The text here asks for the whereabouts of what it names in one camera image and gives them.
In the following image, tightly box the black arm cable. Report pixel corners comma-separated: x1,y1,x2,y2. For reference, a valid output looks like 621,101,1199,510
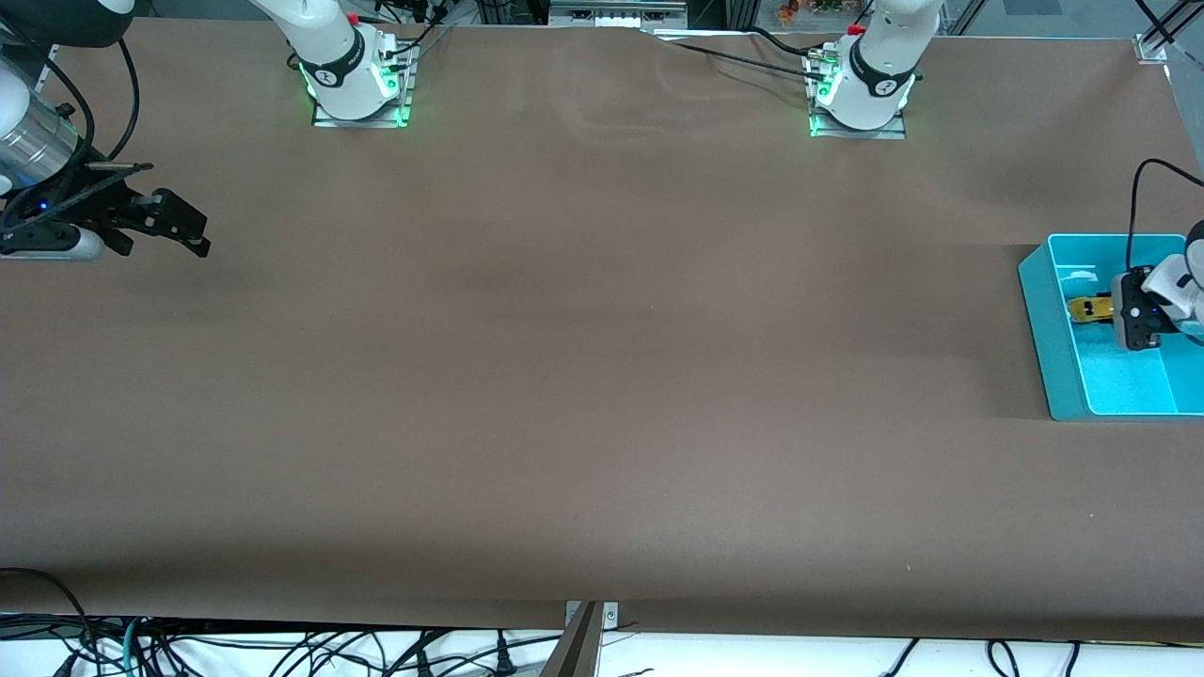
1127,157,1204,274
0,38,141,236

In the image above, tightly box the long black table cable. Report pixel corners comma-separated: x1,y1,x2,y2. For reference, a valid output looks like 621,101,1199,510
649,38,831,84

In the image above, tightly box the teal plastic bin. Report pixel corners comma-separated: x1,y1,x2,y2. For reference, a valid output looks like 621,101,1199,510
1018,233,1204,422

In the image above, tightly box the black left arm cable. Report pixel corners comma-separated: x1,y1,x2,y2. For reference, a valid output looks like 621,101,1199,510
1127,157,1204,274

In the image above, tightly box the grey metal strut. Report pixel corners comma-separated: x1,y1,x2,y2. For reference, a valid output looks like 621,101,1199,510
540,602,603,677

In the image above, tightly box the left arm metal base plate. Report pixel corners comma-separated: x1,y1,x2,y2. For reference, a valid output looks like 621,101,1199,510
809,56,908,140

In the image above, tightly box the short black table cable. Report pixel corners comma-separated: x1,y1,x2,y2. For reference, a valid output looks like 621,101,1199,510
743,25,816,57

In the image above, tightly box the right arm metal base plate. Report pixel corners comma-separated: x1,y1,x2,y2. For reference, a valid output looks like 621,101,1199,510
312,42,416,128

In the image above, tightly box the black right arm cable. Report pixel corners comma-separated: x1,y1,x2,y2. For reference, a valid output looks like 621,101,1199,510
0,38,141,236

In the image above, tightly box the grey power strip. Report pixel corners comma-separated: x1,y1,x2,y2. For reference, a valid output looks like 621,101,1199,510
548,0,689,29

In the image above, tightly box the black looping floor cable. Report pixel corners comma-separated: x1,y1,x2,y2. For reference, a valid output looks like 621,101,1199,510
0,567,97,677

